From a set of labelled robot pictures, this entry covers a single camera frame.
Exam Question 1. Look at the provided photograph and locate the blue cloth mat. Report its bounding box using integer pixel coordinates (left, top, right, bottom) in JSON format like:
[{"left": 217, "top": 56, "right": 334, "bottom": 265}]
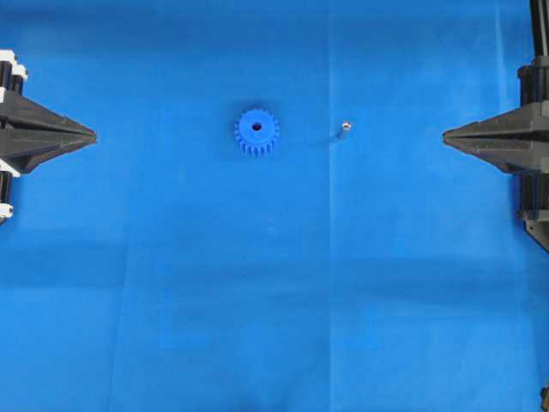
[{"left": 1, "top": 1, "right": 548, "bottom": 411}]

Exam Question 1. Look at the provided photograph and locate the small blue plastic gear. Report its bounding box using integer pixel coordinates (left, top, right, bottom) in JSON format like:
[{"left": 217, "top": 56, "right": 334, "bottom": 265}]
[{"left": 233, "top": 107, "right": 281, "bottom": 157}]

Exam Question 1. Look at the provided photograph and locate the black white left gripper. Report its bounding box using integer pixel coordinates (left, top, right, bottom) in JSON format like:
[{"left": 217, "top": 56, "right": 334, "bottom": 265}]
[{"left": 0, "top": 49, "right": 98, "bottom": 227}]

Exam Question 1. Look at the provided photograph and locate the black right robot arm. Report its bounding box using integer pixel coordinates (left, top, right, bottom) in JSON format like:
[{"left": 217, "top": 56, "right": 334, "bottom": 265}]
[{"left": 443, "top": 1, "right": 548, "bottom": 250}]

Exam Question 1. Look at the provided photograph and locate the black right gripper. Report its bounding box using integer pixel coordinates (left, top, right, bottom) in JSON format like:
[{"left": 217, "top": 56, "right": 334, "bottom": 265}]
[{"left": 441, "top": 54, "right": 549, "bottom": 254}]

